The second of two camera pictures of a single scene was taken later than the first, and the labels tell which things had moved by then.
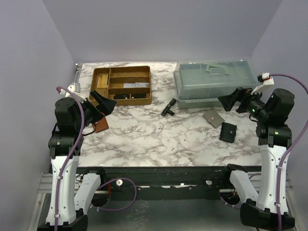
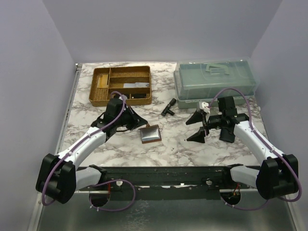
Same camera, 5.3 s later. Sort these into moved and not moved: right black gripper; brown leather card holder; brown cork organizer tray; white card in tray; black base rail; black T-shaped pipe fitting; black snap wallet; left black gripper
Moved: brown leather card holder; right black gripper; left black gripper
Not moved: black snap wallet; brown cork organizer tray; black base rail; black T-shaped pipe fitting; white card in tray
